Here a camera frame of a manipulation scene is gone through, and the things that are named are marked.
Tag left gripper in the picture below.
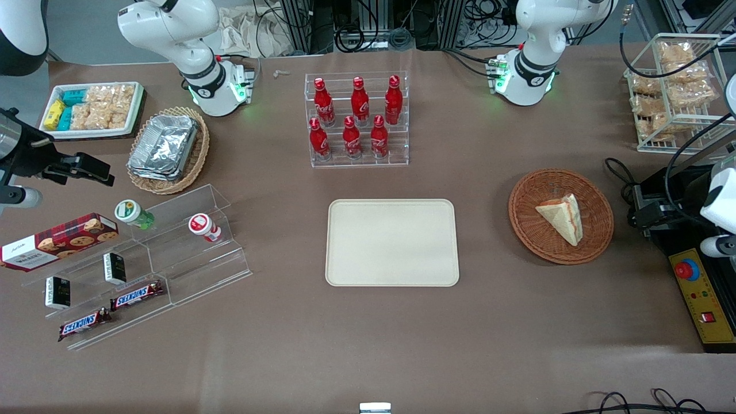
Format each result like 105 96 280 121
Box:
627 167 736 233

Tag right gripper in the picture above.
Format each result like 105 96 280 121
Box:
0 108 116 187

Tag triangular sandwich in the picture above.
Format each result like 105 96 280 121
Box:
535 193 584 247

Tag white rectangular snack tray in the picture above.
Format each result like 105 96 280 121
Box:
39 82 144 140

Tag round brown wicker basket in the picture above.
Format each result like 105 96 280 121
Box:
508 168 615 266

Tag oval light wicker basket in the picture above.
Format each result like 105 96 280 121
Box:
126 106 210 195

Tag beige plastic tray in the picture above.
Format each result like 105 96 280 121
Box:
325 199 460 288

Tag yellow snack pack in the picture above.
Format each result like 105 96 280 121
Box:
44 99 65 131

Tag green lid drink bottle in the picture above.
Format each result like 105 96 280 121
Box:
114 200 155 230

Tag red tartan cookie box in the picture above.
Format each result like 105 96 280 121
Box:
0 213 120 272

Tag clear fried snack pack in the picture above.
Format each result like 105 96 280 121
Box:
670 80 717 108
658 41 696 65
630 75 662 96
667 62 709 85
638 113 671 139
631 95 665 116

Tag aluminium foil container stack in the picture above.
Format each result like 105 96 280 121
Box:
128 114 199 182

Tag black yellow control box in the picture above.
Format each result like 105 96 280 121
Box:
638 167 736 352

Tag small black carton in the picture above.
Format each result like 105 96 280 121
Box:
103 252 127 285
45 277 71 310

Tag red lid drink bottle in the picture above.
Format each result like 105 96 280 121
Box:
188 213 222 243

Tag Snickers chocolate bar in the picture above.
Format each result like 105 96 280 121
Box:
109 281 166 312
57 308 113 343

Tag clear acrylic stepped shelf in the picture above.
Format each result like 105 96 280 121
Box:
22 184 253 351

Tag beige crumpled cloth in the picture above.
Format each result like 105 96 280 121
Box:
216 5 294 58

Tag red cola bottle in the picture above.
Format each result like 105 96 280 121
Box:
351 76 370 127
370 114 389 159
343 116 362 160
309 117 332 162
313 78 336 128
385 75 403 126

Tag clear acrylic bottle rack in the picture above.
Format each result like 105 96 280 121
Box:
305 71 409 168

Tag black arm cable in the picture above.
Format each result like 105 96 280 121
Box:
619 5 736 79
665 112 736 211

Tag black table cable loop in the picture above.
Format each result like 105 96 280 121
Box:
604 158 640 200

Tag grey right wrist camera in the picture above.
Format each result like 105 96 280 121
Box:
0 186 43 211

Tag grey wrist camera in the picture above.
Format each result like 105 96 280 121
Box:
700 234 736 259
0 186 43 211

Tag white wire rack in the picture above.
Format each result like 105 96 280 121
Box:
624 33 736 154

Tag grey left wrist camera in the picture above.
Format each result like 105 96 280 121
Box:
700 234 736 259

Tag black floor cables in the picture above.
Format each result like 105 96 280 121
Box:
575 388 714 414

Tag black base cables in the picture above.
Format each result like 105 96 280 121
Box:
442 46 502 79

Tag aluminium frame rack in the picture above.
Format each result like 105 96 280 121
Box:
281 0 461 55

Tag black cable bundle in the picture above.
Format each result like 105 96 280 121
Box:
333 17 417 53

